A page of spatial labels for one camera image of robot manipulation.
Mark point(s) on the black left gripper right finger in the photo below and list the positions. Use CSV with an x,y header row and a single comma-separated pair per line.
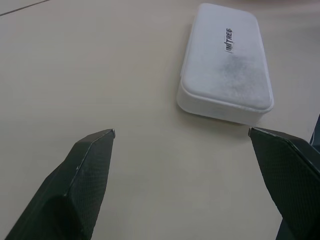
x,y
295,185

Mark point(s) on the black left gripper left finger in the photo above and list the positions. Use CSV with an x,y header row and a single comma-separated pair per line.
x,y
75,190

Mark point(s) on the white rectangular case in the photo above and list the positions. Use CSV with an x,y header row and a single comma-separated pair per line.
x,y
226,62

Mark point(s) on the dark blue fabric piece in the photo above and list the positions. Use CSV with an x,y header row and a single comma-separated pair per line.
x,y
315,132

